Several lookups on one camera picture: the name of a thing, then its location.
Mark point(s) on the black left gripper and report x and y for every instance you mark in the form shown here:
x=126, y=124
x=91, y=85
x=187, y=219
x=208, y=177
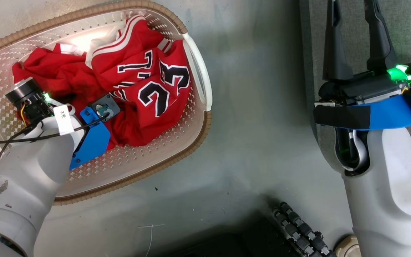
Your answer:
x=30, y=100

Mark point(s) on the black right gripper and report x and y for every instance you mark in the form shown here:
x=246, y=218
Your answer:
x=366, y=87

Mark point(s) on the red basketball jersey number 23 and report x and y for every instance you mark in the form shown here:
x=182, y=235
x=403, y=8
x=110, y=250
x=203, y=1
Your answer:
x=145, y=82

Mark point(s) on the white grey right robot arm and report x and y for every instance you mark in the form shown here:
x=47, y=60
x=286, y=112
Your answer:
x=391, y=192

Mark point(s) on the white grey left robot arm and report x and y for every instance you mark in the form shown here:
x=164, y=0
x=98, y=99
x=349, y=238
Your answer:
x=16, y=185

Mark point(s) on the white plastic laundry basket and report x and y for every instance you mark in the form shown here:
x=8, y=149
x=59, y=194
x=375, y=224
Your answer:
x=162, y=146

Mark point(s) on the white zip tie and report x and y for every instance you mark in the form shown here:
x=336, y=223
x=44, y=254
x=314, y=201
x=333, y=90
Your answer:
x=151, y=235

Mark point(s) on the beige round caster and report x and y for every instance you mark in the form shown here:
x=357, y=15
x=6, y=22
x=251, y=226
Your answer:
x=348, y=248

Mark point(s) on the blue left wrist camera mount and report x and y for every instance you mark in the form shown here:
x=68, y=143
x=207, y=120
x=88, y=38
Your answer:
x=93, y=142

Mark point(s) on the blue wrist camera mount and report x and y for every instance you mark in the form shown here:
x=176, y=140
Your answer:
x=93, y=142
x=387, y=114

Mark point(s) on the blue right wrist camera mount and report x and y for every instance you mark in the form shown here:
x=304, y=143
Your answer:
x=387, y=114

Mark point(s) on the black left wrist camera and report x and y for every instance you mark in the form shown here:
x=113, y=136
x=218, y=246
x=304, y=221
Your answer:
x=110, y=105

